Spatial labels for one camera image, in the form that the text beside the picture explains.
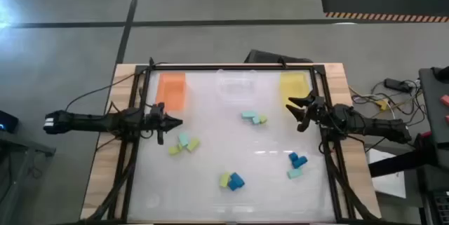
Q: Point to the small green foam block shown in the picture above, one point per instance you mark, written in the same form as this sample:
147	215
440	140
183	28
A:
263	119

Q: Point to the blue cylinder foam block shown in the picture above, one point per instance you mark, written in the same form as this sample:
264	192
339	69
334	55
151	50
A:
300	162

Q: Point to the orange translucent plastic bin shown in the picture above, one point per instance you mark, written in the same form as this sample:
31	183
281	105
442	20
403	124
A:
170	92

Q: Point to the black mat with hazard stripe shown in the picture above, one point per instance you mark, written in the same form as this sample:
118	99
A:
379	0

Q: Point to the clear plastic bin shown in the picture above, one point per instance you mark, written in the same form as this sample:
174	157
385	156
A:
236	85

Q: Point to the dark device with blue light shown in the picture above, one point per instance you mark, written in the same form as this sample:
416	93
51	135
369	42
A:
7	121

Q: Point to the black keyboard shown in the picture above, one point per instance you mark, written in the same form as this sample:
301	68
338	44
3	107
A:
442	207

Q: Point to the long teal foam block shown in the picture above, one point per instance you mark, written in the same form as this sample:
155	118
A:
248	114

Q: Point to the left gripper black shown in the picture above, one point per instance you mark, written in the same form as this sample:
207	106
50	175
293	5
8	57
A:
156	120

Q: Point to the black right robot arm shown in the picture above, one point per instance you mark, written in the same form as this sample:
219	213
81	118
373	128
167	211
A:
372	125

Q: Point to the white paper sheet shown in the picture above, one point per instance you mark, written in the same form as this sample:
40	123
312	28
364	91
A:
389	183

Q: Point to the small teal foam block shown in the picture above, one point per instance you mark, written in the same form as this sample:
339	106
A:
255	120

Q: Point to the black support strut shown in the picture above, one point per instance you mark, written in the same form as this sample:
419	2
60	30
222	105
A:
396	163

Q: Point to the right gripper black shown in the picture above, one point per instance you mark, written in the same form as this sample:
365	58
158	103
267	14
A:
317	111

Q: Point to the yellow translucent plastic bin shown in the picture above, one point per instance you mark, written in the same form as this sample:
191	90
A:
293	85

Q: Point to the grey desk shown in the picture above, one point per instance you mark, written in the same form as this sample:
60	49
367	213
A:
14	169

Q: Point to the green arch foam block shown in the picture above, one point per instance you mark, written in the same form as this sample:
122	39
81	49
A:
174	150

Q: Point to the black boxy object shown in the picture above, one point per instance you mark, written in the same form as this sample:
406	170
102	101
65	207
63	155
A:
266	57

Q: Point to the black power adapter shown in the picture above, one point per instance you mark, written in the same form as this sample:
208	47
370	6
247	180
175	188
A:
396	85

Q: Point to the blue half-cylinder foam block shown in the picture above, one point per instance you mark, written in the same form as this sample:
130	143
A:
233	186

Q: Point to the black aluminium table frame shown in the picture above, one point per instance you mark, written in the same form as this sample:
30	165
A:
228	67

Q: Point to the blue wedge foam block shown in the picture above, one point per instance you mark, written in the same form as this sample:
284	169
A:
239	178

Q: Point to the small blue foam block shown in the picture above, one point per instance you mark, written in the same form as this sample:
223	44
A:
293	156

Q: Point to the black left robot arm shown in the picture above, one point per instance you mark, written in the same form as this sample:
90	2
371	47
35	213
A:
94	121

